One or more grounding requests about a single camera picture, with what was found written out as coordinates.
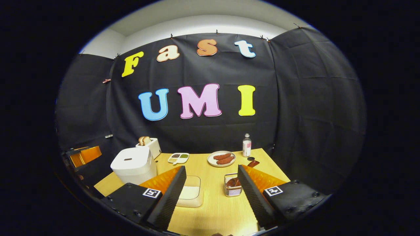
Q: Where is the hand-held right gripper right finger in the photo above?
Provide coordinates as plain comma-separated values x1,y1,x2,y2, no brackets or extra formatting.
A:
238,165,329,230

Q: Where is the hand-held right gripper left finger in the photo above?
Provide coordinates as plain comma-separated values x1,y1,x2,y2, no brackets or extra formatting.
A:
100,166,187,232

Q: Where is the white rice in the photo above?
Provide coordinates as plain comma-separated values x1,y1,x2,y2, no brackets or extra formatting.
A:
179,186,200,200

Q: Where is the metal wire chopstick holder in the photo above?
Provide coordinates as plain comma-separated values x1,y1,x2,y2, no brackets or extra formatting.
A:
224,173,243,197

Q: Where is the brown wooden spoon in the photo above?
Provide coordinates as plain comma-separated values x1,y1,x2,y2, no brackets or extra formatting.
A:
226,160,260,188

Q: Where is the white rice cooker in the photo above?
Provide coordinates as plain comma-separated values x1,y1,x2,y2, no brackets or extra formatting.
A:
110,147,157,185

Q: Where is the clear plastic container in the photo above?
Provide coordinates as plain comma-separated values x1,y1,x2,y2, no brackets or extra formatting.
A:
177,175,204,207

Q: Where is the white divided bean dish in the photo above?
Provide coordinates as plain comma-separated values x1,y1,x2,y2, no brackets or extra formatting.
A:
168,153,190,165

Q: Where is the white toaster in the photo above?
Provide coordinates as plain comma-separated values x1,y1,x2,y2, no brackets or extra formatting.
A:
136,138,161,160

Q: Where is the clear bottle with pink label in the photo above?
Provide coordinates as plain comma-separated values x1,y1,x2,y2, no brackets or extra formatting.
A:
242,133,252,157

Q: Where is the white round plate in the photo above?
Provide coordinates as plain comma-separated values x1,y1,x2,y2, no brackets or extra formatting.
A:
207,151,236,167

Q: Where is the black backdrop cloth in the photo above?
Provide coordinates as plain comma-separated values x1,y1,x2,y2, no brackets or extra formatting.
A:
56,26,367,197

